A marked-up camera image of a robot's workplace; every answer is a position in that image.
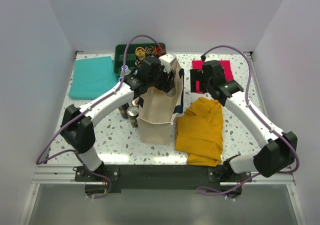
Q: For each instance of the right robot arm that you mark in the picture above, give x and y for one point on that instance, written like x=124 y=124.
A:
x=277 y=148

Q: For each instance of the red folded cloth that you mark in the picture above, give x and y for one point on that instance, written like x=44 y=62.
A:
x=226 y=65

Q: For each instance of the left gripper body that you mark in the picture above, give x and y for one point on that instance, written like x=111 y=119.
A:
x=160 y=80

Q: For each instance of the teal folded cloth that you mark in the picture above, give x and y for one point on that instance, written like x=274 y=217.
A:
x=92 y=77

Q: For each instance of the yellow rolled tie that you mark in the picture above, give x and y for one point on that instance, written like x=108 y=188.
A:
x=140 y=53

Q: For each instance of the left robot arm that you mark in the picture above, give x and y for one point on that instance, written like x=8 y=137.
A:
x=78 y=123

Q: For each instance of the small clear water bottle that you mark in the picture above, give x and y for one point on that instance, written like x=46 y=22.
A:
x=124 y=71

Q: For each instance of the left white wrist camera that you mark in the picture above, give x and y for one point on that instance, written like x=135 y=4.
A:
x=168 y=61

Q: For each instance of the silver top can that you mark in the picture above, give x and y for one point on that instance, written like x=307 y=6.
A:
x=133 y=113

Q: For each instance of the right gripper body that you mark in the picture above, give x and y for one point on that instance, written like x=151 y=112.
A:
x=204 y=85

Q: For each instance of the black white rolled tie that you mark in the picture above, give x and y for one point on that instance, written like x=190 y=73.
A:
x=138 y=63

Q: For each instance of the mustard yellow cloth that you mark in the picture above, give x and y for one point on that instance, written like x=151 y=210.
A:
x=199 y=133

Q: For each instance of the brown patterned rolled tie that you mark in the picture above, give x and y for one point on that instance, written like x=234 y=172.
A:
x=150 y=51

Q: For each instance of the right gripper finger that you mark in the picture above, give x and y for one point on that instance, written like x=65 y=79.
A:
x=195 y=86
x=196 y=75

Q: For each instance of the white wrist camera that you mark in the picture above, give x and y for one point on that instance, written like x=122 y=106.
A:
x=168 y=61
x=203 y=57

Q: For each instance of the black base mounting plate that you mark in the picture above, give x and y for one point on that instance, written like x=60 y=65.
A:
x=170 y=177

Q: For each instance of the beige canvas tote bag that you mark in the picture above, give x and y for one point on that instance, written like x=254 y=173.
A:
x=157 y=112

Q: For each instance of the red tab can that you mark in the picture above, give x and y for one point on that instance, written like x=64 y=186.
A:
x=171 y=93
x=135 y=102

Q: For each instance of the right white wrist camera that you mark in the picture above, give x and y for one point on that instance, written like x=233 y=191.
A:
x=203 y=57

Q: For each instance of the green compartment tray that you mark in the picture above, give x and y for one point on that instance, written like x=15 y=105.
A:
x=130 y=56

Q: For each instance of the orange black rolled tie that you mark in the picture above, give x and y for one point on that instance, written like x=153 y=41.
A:
x=159 y=50

